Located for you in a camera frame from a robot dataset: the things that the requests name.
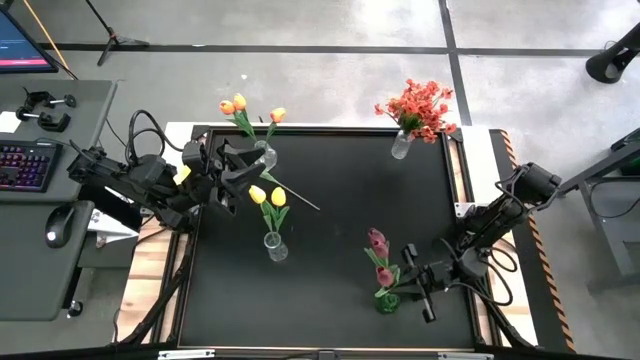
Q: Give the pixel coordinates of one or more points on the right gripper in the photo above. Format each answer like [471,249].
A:
[440,277]

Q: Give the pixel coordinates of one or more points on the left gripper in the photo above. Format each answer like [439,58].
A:
[207,170]

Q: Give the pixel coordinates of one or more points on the green glass vase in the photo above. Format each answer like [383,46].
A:
[387,304]

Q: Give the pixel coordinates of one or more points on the orange artificial tulip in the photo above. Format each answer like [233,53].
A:
[239,101]
[227,107]
[278,114]

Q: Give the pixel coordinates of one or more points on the slim cut-crystal vase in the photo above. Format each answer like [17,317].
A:
[401,147]

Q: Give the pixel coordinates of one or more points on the orange blossom spray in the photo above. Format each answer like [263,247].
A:
[430,92]
[431,134]
[395,107]

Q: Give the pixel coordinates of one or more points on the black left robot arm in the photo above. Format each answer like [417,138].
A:
[115,175]

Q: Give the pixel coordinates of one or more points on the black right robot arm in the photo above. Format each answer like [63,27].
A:
[500,215]

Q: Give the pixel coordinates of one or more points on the round cut-crystal vase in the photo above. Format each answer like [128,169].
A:
[270,157]

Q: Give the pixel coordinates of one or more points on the yellow tape label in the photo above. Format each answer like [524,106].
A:
[182,174]

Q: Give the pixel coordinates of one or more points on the smooth clear glass carafe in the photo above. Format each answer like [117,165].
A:
[277,252]

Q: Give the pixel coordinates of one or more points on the black diagonal strut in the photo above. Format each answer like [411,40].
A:
[165,295]
[500,320]

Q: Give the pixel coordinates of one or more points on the white paper sheet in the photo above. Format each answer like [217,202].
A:
[107,230]

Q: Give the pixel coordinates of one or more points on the black yellow hazard strip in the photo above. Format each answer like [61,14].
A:
[562,320]

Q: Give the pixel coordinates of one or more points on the grey desk panel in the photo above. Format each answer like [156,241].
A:
[85,125]
[30,280]

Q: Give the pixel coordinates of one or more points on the black tripod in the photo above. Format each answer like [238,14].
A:
[114,37]

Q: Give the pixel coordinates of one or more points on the black screw clamp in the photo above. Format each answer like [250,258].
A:
[34,97]
[55,122]

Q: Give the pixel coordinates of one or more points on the black computer mouse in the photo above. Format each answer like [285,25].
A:
[59,227]

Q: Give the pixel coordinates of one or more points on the grey metal side table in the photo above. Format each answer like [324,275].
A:
[620,250]

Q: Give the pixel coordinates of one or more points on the backlit computer keyboard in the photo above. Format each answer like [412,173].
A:
[27,165]

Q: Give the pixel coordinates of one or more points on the small black round knob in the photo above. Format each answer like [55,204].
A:
[75,309]

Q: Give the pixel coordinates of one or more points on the small white note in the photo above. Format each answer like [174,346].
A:
[7,122]

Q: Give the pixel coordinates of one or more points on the computer monitor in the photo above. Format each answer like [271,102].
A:
[20,45]

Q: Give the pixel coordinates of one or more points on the black teal-edged device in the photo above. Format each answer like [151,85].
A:
[631,150]

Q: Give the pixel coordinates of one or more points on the black floor stand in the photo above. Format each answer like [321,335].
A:
[607,67]

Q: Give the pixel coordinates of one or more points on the silver edge bracket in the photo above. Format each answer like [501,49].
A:
[465,356]
[185,355]

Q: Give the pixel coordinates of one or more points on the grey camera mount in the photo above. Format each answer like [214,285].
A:
[326,355]

